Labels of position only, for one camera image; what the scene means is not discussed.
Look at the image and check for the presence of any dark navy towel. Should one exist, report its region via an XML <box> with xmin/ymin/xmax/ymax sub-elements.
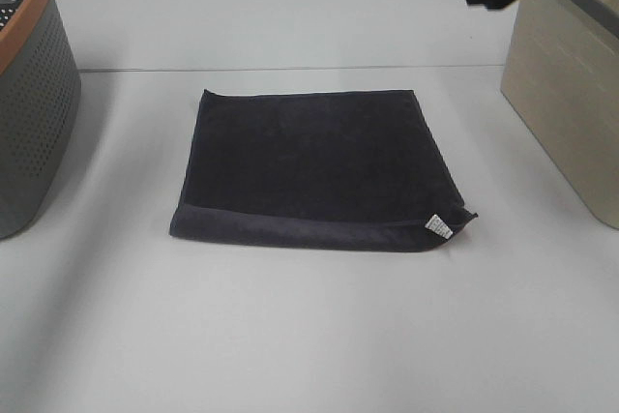
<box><xmin>169</xmin><ymin>90</ymin><xmax>474</xmax><ymax>252</ymax></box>

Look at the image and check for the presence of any beige bin grey rim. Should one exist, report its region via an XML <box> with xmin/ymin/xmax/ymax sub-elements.
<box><xmin>501</xmin><ymin>0</ymin><xmax>618</xmax><ymax>227</ymax></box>

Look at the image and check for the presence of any grey perforated basket orange rim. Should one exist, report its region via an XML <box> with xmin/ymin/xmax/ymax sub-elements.
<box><xmin>1</xmin><ymin>0</ymin><xmax>81</xmax><ymax>238</ymax></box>

